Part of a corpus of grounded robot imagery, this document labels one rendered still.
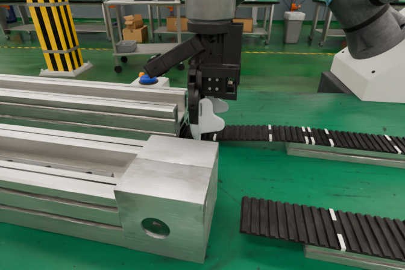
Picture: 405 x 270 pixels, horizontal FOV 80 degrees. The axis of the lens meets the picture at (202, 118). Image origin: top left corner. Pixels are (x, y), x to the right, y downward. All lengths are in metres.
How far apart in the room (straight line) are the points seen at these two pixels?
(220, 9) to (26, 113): 0.42
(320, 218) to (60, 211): 0.29
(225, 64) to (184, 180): 0.21
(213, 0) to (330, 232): 0.31
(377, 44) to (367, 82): 0.12
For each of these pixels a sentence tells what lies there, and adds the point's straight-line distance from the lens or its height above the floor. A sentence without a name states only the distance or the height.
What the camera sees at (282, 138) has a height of 0.81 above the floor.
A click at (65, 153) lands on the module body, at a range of 0.38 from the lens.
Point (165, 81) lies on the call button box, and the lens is 0.61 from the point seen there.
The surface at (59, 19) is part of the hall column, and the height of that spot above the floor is 0.67.
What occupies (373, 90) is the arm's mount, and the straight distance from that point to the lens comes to 0.76.
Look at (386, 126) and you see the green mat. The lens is 0.65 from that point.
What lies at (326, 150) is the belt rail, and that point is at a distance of 0.47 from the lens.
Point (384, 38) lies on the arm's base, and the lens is 0.81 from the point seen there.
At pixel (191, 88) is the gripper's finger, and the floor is 0.90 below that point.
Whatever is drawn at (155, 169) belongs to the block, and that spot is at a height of 0.87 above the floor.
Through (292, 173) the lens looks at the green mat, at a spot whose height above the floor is 0.78.
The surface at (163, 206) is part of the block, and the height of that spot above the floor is 0.86.
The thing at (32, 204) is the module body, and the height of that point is 0.83.
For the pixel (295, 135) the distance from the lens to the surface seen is 0.46.
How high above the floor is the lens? 1.05
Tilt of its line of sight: 29 degrees down
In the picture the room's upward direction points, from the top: straight up
